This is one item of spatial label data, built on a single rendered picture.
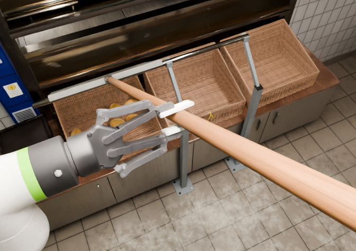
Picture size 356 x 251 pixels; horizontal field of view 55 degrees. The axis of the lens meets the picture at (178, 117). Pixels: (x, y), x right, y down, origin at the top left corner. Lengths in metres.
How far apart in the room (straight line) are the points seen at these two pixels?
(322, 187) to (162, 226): 2.32
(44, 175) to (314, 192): 0.41
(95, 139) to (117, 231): 2.05
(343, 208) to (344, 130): 3.01
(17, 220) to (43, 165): 0.11
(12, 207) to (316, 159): 2.66
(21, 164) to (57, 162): 0.05
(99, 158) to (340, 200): 0.42
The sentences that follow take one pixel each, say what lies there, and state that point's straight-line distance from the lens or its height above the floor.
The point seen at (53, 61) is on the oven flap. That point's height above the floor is 1.05.
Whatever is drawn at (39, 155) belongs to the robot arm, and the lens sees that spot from 0.58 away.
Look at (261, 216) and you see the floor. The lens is 2.69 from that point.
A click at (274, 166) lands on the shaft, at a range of 0.35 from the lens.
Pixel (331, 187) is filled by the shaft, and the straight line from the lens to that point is 0.31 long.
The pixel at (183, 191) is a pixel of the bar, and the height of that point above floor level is 0.01.
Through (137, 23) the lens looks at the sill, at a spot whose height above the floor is 1.16.
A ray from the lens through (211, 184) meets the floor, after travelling 2.72.
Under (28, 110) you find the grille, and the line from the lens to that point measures 2.31.
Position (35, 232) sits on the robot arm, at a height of 1.86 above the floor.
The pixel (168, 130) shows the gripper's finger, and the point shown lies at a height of 1.94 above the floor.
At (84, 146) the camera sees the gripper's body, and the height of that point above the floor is 1.99.
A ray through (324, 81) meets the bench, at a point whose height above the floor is 0.58.
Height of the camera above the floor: 2.47
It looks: 55 degrees down
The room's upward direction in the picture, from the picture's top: straight up
